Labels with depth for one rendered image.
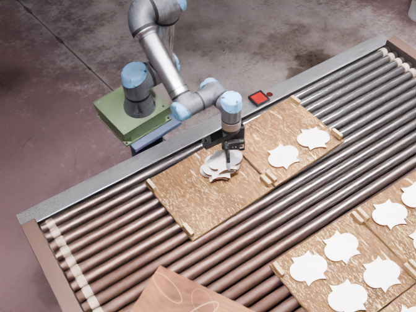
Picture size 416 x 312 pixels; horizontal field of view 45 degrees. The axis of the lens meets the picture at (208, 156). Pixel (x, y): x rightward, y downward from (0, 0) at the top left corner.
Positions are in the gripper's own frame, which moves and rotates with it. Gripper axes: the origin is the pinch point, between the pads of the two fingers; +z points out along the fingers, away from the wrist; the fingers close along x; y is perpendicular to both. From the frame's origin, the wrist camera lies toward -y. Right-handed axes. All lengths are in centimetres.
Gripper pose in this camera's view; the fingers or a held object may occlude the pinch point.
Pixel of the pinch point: (225, 159)
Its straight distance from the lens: 206.1
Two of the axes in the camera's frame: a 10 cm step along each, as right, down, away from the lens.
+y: 9.9, -1.3, 0.8
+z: 0.2, 6.3, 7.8
